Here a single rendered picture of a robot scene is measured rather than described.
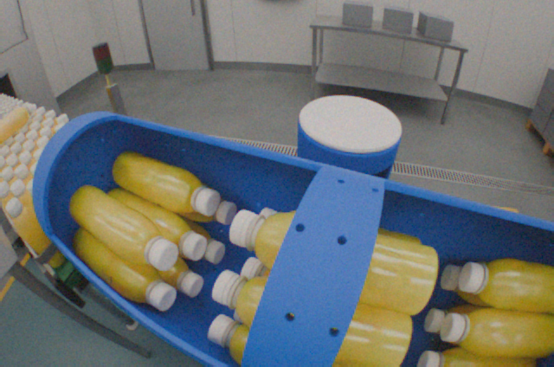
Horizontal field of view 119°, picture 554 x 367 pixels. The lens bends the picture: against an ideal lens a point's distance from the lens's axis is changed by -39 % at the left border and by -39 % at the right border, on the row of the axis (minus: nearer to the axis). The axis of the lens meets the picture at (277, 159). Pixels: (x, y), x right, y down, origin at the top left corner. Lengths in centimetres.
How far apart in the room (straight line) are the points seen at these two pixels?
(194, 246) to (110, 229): 12
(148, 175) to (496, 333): 54
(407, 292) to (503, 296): 17
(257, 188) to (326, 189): 23
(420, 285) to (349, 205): 10
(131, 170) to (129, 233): 14
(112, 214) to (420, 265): 36
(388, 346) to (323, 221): 14
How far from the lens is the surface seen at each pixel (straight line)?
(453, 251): 46
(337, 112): 74
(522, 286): 39
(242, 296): 28
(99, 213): 40
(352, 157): 62
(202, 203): 38
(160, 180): 41
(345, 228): 20
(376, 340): 26
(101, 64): 101
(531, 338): 44
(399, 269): 24
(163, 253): 34
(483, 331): 39
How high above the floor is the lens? 140
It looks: 40 degrees down
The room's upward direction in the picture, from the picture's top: 2 degrees counter-clockwise
